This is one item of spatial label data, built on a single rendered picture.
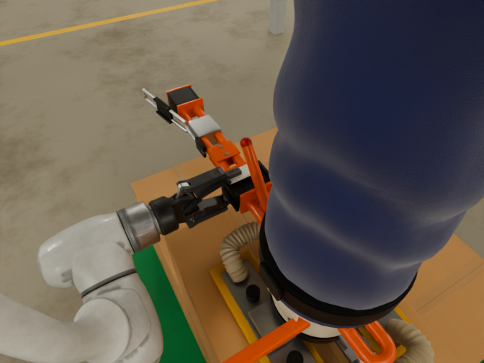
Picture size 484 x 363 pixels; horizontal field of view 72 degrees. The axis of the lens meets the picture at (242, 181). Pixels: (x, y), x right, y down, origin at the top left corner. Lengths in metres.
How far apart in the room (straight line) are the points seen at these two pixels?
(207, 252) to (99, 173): 1.70
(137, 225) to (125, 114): 2.24
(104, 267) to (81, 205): 1.65
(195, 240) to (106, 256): 0.25
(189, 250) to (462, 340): 0.90
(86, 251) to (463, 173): 0.56
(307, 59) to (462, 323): 1.18
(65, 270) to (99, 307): 0.10
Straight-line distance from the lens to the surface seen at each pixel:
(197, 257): 0.80
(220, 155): 0.78
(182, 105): 0.92
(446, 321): 1.33
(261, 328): 0.67
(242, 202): 0.69
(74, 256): 0.65
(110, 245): 0.65
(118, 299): 0.62
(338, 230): 0.32
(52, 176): 2.54
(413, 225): 0.33
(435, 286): 1.37
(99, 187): 2.33
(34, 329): 0.51
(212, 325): 0.73
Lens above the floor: 1.64
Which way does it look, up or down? 49 degrees down
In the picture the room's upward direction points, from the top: straight up
